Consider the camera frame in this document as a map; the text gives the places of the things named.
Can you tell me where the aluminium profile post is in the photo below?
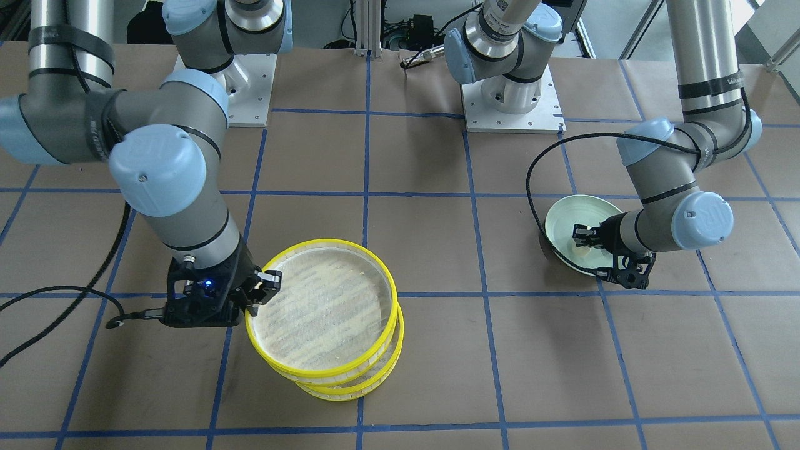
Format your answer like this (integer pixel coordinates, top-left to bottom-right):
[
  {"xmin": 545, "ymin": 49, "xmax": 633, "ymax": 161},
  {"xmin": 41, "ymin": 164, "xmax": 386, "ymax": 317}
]
[{"xmin": 354, "ymin": 0, "xmax": 383, "ymax": 59}]

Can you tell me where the light green plate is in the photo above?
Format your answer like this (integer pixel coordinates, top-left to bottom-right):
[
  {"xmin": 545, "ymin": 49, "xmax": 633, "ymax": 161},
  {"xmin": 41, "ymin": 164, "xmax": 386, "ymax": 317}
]
[{"xmin": 544, "ymin": 194, "xmax": 622, "ymax": 269}]

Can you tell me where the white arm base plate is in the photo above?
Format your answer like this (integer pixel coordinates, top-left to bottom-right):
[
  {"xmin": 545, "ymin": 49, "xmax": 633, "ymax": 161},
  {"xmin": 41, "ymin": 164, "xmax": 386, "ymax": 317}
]
[
  {"xmin": 162, "ymin": 49, "xmax": 277, "ymax": 128},
  {"xmin": 462, "ymin": 65, "xmax": 566, "ymax": 134}
]

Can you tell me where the robot arm near steamer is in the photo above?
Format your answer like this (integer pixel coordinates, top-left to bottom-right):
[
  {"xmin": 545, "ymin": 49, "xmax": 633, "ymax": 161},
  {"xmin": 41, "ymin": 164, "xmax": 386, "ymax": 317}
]
[{"xmin": 2, "ymin": 1, "xmax": 293, "ymax": 328}]

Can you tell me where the black gripper near plate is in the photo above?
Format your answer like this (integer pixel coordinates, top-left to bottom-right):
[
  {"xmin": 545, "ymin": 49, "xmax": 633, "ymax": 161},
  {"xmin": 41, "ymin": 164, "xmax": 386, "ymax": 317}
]
[{"xmin": 572, "ymin": 214, "xmax": 656, "ymax": 290}]

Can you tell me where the black gripper near steamer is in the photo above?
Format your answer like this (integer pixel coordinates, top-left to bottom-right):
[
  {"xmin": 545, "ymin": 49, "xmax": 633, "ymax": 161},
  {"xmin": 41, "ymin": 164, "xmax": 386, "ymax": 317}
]
[{"xmin": 162, "ymin": 240, "xmax": 283, "ymax": 328}]

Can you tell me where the yellow steamer layer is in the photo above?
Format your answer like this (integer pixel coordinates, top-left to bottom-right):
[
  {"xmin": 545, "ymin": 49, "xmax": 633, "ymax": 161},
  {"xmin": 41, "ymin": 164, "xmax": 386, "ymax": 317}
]
[
  {"xmin": 245, "ymin": 239, "xmax": 400, "ymax": 386},
  {"xmin": 295, "ymin": 307, "xmax": 405, "ymax": 402}
]

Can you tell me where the black cable steamer arm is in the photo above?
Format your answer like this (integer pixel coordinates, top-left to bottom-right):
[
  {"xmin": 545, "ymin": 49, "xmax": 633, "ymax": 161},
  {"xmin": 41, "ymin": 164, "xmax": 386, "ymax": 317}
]
[{"xmin": 2, "ymin": 193, "xmax": 182, "ymax": 382}]

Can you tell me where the white bun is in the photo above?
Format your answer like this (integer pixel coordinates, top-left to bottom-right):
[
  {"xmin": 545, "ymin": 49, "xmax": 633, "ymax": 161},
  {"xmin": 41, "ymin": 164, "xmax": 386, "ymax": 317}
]
[{"xmin": 572, "ymin": 246, "xmax": 602, "ymax": 259}]

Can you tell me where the robot arm near plate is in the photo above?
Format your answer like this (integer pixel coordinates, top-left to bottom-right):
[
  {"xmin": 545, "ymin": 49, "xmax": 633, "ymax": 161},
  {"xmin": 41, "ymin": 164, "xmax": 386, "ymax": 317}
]
[{"xmin": 444, "ymin": 1, "xmax": 763, "ymax": 289}]

